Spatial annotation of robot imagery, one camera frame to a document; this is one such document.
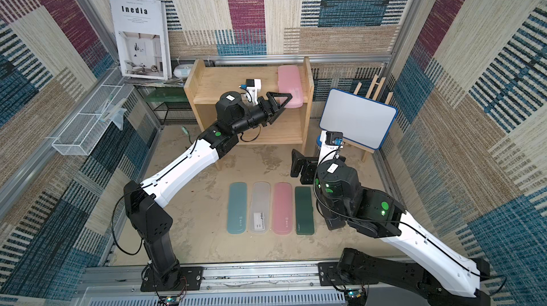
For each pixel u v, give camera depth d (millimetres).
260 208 889
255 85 652
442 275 396
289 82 721
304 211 883
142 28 760
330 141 470
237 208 885
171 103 920
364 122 910
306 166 501
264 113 619
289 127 914
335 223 828
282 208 904
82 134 719
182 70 871
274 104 605
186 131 863
